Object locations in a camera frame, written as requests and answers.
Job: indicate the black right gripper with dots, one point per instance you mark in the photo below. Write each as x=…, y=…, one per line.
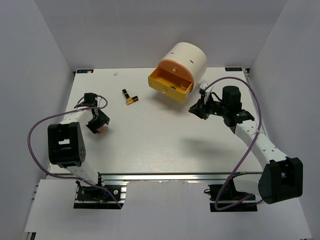
x=200, y=108

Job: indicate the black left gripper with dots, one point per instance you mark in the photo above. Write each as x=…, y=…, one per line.
x=103, y=119

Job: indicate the peach round powder puff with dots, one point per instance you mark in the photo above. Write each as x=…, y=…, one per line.
x=102, y=132

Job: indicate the yellow drawer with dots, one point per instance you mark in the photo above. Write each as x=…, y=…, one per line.
x=161, y=81

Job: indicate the orange top drawer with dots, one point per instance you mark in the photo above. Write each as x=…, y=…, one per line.
x=176, y=69

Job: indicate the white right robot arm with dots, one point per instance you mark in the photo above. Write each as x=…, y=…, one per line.
x=282, y=176

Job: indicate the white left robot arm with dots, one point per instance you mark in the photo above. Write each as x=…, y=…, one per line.
x=66, y=146

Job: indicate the gold lipstick tube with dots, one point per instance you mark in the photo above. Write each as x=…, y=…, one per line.
x=132, y=100

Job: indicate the blue right corner label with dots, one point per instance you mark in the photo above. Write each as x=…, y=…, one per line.
x=233, y=69

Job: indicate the blue corner label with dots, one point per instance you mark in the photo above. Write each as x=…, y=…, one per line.
x=233, y=69
x=84, y=71

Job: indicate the cream cylindrical drawer organizer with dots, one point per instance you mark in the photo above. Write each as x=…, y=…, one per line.
x=190, y=56

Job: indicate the blue left corner label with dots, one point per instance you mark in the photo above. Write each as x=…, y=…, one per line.
x=84, y=71

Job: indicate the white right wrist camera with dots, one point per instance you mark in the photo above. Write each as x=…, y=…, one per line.
x=205, y=90

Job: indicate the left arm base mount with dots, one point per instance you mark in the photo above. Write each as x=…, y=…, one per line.
x=88, y=197

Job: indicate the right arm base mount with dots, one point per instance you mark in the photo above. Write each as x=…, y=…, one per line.
x=228, y=197

